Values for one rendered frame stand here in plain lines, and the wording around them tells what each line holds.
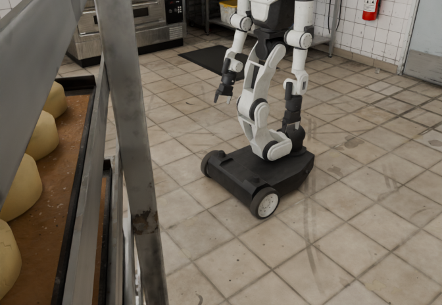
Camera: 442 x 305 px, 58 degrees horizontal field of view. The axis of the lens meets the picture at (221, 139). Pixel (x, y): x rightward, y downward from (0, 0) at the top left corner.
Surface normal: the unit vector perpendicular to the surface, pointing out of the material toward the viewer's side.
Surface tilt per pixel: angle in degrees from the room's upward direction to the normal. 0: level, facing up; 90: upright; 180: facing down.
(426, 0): 90
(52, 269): 0
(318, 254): 0
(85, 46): 91
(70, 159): 0
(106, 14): 90
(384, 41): 90
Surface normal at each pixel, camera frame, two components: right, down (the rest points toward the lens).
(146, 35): 0.59, 0.40
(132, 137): 0.21, 0.49
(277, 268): -0.01, -0.86
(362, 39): -0.80, 0.31
